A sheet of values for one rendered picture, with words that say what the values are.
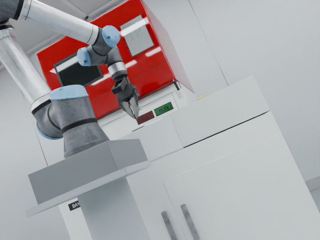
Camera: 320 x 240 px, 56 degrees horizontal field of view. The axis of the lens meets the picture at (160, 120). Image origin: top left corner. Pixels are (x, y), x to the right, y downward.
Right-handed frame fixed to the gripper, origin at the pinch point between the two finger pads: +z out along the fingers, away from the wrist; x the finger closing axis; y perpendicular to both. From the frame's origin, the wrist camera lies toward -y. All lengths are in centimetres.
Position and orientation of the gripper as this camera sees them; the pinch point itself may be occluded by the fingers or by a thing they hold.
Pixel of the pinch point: (134, 116)
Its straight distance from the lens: 127.5
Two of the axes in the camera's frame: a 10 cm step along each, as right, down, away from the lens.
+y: 2.7, 0.4, 9.6
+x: -8.8, 4.1, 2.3
